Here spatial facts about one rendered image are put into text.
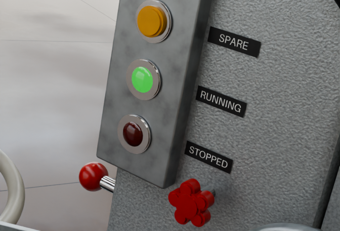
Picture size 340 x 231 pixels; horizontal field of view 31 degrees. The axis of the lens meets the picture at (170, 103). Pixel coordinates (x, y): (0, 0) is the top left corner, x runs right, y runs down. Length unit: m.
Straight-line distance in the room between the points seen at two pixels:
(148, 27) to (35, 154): 2.88
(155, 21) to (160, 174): 0.13
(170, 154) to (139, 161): 0.04
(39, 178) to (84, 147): 0.48
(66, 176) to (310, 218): 2.71
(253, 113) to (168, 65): 0.08
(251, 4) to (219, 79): 0.07
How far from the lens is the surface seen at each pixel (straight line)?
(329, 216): 0.50
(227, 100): 0.50
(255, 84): 0.48
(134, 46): 0.52
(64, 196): 2.98
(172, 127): 0.51
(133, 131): 0.53
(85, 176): 0.65
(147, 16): 0.50
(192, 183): 0.50
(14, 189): 1.13
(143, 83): 0.51
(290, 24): 0.47
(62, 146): 3.48
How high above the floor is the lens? 1.47
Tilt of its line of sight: 20 degrees down
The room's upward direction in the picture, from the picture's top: 11 degrees clockwise
